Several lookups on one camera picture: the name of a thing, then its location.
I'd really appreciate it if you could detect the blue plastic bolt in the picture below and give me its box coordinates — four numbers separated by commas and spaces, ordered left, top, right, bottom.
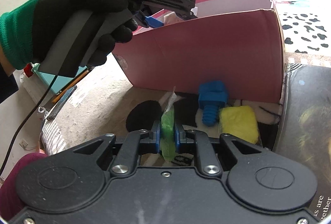
198, 81, 228, 126

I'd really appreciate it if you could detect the pink cardboard box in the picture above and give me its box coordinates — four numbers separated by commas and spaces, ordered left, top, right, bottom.
113, 0, 284, 103

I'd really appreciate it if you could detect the smartphone in clear case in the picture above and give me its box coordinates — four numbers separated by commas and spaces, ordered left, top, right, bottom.
46, 85, 77, 121

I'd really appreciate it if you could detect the black cable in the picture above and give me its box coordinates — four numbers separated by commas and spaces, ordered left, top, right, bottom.
0, 73, 59, 175

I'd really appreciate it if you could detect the left black gloved hand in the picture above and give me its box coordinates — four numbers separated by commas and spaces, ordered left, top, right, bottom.
0, 0, 139, 70

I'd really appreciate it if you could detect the teal storage box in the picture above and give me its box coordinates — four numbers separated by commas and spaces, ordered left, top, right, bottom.
32, 64, 88, 94

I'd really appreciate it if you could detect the yellow packet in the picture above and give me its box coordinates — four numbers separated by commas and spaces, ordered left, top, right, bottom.
219, 106, 259, 144

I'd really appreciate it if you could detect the box lid with portrait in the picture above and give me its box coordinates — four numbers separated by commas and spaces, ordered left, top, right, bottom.
274, 64, 330, 221

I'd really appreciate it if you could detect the green packet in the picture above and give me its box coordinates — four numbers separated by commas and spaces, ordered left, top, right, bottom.
160, 87, 177, 163

